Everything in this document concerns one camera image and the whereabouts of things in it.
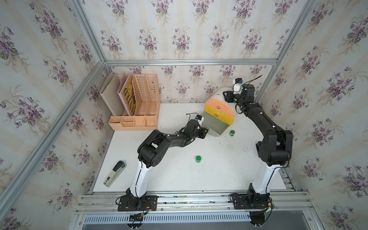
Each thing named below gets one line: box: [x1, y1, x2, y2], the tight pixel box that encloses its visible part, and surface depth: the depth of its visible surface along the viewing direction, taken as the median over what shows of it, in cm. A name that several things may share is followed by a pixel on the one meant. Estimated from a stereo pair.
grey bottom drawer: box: [200, 111, 230, 137], surface depth 98 cm
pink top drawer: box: [205, 98, 235, 115], surface depth 90 cm
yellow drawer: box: [204, 103, 235, 127], surface depth 97 cm
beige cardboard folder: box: [99, 72, 126, 116], surface depth 91 cm
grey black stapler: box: [103, 160, 127, 188], surface depth 82 cm
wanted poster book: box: [117, 74, 137, 116], surface depth 97 cm
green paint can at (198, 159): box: [195, 155, 202, 163], surface depth 88 cm
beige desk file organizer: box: [108, 73, 161, 131], surface depth 106 cm
